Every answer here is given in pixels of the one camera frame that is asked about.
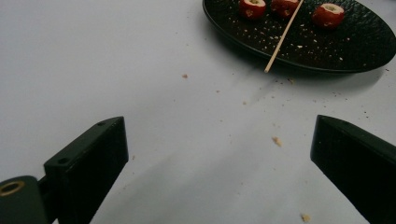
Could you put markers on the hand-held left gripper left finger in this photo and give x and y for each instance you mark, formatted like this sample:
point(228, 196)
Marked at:
point(90, 161)

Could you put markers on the black textured plate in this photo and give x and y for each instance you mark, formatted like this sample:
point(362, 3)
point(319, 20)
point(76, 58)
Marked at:
point(311, 46)

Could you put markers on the thin wooden skewer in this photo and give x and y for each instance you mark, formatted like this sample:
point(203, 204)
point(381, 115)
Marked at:
point(281, 40)

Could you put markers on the red cored hawthorn fruit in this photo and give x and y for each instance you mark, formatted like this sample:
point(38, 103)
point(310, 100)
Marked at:
point(281, 7)
point(252, 8)

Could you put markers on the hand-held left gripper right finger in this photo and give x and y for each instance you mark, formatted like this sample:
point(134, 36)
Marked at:
point(358, 165)

